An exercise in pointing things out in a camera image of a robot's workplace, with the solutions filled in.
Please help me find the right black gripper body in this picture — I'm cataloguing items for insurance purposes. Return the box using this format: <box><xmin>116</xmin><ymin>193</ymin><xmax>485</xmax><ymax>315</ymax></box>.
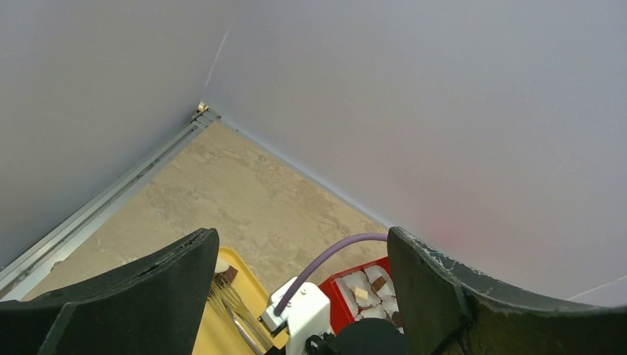
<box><xmin>305</xmin><ymin>318</ymin><xmax>409</xmax><ymax>355</ymax></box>

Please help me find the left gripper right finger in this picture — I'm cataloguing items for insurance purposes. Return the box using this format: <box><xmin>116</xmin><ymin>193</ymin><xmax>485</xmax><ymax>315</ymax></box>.
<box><xmin>387</xmin><ymin>227</ymin><xmax>626</xmax><ymax>354</ymax></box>

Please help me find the white chocolate piece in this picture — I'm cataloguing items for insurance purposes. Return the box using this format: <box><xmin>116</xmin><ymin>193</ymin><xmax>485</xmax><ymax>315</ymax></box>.
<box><xmin>353</xmin><ymin>287</ymin><xmax>368</xmax><ymax>302</ymax></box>

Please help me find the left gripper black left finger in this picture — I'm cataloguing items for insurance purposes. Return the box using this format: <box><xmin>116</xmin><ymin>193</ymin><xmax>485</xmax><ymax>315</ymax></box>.
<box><xmin>1</xmin><ymin>229</ymin><xmax>220</xmax><ymax>354</ymax></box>

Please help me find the brown rectangular chocolate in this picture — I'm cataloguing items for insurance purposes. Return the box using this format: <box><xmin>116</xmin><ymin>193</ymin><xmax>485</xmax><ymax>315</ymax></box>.
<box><xmin>214</xmin><ymin>266</ymin><xmax>238</xmax><ymax>287</ymax></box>

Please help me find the white oval chocolate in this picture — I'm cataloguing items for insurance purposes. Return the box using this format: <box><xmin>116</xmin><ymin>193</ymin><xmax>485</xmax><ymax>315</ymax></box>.
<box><xmin>214</xmin><ymin>257</ymin><xmax>231</xmax><ymax>274</ymax></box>

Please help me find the dark brown square chocolate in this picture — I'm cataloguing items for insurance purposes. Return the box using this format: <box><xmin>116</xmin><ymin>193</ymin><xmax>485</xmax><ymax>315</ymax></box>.
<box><xmin>370</xmin><ymin>276</ymin><xmax>387</xmax><ymax>294</ymax></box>

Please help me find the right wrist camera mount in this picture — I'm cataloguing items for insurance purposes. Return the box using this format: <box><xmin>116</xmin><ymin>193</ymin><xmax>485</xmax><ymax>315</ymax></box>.
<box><xmin>260</xmin><ymin>277</ymin><xmax>333</xmax><ymax>354</ymax></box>

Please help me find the red compartment box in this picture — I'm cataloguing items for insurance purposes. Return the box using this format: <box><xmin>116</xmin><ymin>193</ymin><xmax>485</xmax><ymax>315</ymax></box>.
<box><xmin>319</xmin><ymin>257</ymin><xmax>404</xmax><ymax>334</ymax></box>

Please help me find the yellow plastic tray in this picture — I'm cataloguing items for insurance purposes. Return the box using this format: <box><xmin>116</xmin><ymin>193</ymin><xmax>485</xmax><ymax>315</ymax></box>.
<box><xmin>192</xmin><ymin>247</ymin><xmax>288</xmax><ymax>354</ymax></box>

